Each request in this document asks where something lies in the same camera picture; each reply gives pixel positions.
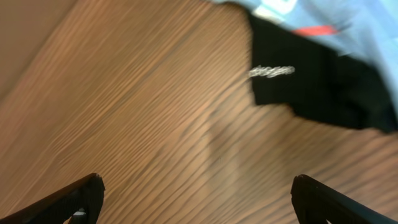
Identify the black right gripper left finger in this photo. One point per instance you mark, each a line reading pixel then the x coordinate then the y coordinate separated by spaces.
pixel 79 202

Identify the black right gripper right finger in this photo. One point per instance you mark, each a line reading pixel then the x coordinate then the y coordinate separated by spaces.
pixel 317 203

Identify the black garment with print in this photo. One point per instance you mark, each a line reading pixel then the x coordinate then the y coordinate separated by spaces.
pixel 316 82

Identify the light blue t-shirt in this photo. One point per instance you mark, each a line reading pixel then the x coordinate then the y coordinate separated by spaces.
pixel 363 29

